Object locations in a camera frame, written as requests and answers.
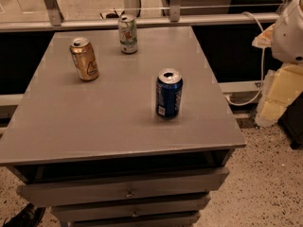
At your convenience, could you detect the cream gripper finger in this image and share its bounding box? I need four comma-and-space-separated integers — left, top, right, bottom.
252, 25, 274, 48

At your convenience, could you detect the orange soda can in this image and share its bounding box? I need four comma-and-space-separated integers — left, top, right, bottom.
70, 37, 99, 81

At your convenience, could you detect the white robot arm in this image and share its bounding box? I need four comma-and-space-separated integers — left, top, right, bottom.
252, 0, 303, 64

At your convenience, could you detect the blue pepsi can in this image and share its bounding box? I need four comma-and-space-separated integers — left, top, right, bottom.
155, 68, 183, 118

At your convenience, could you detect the white green soda can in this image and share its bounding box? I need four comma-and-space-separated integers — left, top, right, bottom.
118, 14, 137, 54

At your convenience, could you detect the yellow foam padding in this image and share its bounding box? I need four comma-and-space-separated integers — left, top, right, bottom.
255, 63, 303, 127

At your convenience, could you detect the grey drawer cabinet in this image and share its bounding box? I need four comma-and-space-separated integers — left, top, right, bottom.
0, 27, 245, 227

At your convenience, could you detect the black shoe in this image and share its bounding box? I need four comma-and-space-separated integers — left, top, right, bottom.
2, 203, 45, 227

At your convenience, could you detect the white cable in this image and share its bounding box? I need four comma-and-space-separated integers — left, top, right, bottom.
225, 10, 267, 107

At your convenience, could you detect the metal railing frame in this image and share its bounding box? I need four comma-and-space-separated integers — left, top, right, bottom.
0, 0, 292, 32

